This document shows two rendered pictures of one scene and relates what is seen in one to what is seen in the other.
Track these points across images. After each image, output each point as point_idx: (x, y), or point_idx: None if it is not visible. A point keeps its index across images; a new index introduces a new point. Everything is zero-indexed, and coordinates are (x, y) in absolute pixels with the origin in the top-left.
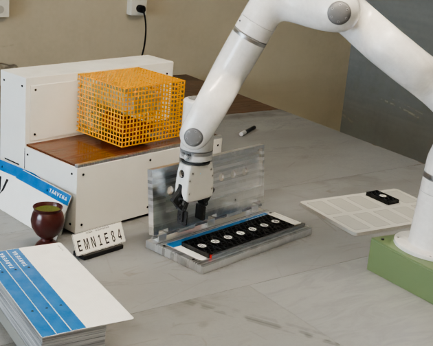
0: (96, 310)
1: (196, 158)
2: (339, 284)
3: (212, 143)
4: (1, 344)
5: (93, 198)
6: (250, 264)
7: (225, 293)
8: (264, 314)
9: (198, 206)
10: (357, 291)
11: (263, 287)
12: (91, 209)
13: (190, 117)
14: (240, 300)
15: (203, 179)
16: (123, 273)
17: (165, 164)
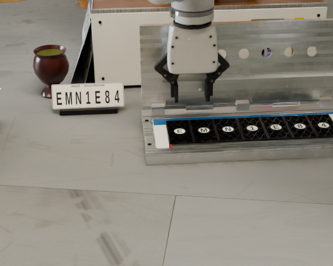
0: None
1: (178, 18)
2: (296, 235)
3: (201, 1)
4: None
5: (118, 51)
6: (222, 170)
7: (131, 196)
8: (131, 238)
9: (205, 82)
10: (308, 254)
11: (188, 203)
12: (116, 64)
13: None
14: (133, 210)
15: (196, 48)
16: (70, 139)
17: None
